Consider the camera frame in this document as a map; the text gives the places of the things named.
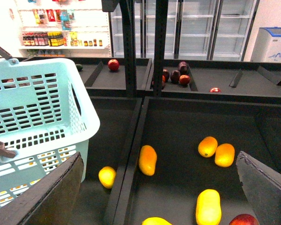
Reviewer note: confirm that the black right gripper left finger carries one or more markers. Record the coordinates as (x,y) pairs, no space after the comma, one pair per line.
(51,200)

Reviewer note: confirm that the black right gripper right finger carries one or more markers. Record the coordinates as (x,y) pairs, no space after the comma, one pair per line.
(262,188)

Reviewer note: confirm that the brown basket handle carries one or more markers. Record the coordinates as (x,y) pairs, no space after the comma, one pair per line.
(3,151)

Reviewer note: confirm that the light teal plastic basket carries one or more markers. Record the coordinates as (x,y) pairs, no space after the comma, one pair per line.
(46,116)

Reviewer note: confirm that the yellow mango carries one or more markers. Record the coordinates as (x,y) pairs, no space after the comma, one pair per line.
(208,208)
(224,155)
(147,160)
(207,147)
(107,176)

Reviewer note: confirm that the red apple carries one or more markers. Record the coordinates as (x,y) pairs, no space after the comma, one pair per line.
(113,65)
(244,219)

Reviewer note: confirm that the white chest freezer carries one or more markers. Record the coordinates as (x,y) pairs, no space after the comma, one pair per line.
(267,46)

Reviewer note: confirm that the white grocery shelf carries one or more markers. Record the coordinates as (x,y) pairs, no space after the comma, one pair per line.
(62,28)

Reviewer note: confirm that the glass door refrigerator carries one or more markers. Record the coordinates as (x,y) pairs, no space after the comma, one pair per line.
(195,30)

